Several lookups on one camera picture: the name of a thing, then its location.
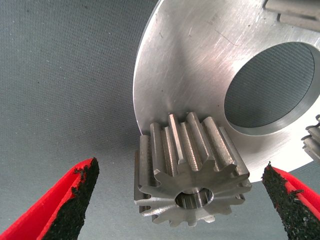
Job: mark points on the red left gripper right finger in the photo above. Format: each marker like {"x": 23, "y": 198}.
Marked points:
{"x": 295, "y": 212}

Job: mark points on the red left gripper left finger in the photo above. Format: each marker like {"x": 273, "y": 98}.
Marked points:
{"x": 62, "y": 212}

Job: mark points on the larger steel gear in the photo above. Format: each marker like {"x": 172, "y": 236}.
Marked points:
{"x": 195, "y": 175}

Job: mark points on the smaller steel gear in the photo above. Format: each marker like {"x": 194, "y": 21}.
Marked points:
{"x": 295, "y": 20}
{"x": 313, "y": 142}

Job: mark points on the dark grey table cloth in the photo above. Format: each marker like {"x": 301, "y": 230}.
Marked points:
{"x": 50, "y": 75}

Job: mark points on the round metal plate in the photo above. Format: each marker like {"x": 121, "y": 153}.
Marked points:
{"x": 187, "y": 62}

